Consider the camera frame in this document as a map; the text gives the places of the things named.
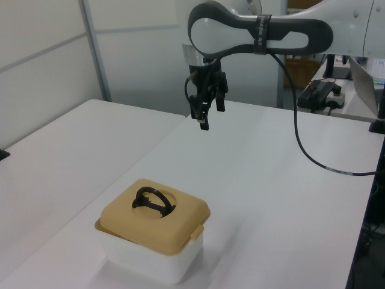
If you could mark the black monitor stand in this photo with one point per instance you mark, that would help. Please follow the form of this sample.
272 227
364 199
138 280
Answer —
331 67

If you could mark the white plastic tool case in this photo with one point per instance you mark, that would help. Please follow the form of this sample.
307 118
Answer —
150 265

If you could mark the black mounting post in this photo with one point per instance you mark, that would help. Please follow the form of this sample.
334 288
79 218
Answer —
381 117

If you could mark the tan tool case lid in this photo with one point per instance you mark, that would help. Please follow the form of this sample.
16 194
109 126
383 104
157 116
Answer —
120 219

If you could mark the grey emergency stop button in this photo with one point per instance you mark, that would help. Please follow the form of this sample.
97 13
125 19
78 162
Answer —
337 99

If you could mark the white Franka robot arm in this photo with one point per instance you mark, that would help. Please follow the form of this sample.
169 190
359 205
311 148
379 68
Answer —
216 33

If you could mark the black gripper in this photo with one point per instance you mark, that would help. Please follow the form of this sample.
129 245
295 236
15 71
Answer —
207 76

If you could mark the brown cardboard box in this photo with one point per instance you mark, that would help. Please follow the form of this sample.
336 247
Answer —
302 72

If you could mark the grey laptop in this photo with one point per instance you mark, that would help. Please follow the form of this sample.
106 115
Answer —
364 84

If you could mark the black power device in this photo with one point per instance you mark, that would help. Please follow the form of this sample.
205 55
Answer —
316 93

